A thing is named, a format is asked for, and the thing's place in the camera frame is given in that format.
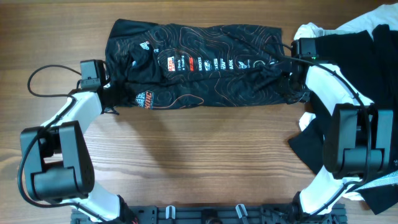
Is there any black garment pile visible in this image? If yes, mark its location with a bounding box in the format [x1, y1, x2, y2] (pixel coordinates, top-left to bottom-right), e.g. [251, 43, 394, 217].
[287, 24, 398, 215]

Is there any black orange printed cycling jersey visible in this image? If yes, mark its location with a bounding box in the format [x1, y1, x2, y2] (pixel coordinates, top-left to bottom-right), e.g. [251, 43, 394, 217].
[105, 19, 295, 110]

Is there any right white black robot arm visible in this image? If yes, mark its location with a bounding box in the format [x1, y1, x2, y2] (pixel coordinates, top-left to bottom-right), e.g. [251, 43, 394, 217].
[288, 64, 397, 221]

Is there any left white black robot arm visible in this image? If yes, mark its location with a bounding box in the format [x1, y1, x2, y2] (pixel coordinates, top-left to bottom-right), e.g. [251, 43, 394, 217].
[17, 78, 134, 223]

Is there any white garment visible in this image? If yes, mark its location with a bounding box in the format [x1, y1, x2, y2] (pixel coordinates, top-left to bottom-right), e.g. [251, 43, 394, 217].
[294, 3, 397, 213]

